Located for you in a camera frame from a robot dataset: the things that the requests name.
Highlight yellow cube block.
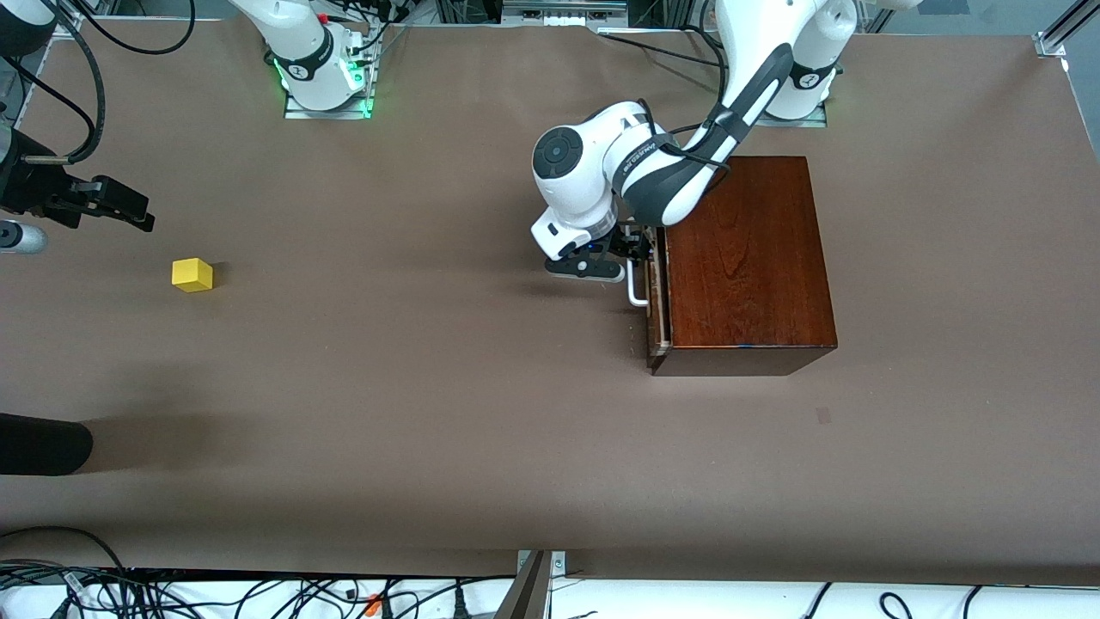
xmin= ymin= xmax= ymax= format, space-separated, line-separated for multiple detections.
xmin=171 ymin=257 xmax=215 ymax=294

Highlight black hanging cable loop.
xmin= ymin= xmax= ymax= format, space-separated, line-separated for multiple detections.
xmin=80 ymin=0 xmax=198 ymax=50

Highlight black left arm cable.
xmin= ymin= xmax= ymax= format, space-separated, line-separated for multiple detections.
xmin=636 ymin=99 xmax=733 ymax=175

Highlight white cable shelf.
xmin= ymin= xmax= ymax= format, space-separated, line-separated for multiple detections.
xmin=0 ymin=576 xmax=1100 ymax=619

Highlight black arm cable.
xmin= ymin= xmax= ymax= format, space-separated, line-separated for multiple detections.
xmin=636 ymin=99 xmax=733 ymax=175
xmin=0 ymin=0 xmax=107 ymax=166

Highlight grey power strip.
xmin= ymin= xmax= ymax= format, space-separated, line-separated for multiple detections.
xmin=501 ymin=0 xmax=630 ymax=28

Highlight black padded pole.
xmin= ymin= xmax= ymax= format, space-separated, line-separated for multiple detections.
xmin=0 ymin=413 xmax=94 ymax=476

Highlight aluminium frame post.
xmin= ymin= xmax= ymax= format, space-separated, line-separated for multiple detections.
xmin=1034 ymin=0 xmax=1100 ymax=59

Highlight dark brown wooden cabinet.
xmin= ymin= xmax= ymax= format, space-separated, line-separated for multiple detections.
xmin=646 ymin=156 xmax=839 ymax=377

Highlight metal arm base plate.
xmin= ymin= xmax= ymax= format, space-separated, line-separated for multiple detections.
xmin=284 ymin=21 xmax=374 ymax=121
xmin=756 ymin=101 xmax=831 ymax=129

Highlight wooden drawer with white handle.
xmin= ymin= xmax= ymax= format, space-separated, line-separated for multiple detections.
xmin=626 ymin=225 xmax=673 ymax=359

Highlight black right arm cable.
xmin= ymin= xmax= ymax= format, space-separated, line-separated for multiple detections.
xmin=0 ymin=0 xmax=107 ymax=166

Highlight black looped cable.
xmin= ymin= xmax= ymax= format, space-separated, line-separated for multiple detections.
xmin=0 ymin=526 xmax=130 ymax=573

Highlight aluminium corner bracket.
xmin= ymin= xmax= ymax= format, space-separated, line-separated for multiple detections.
xmin=516 ymin=550 xmax=568 ymax=579

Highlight tangled black cable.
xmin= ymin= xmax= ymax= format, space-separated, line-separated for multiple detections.
xmin=0 ymin=559 xmax=207 ymax=619
xmin=206 ymin=573 xmax=516 ymax=619

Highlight grey metal beam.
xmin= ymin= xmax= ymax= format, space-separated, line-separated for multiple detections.
xmin=494 ymin=550 xmax=553 ymax=619

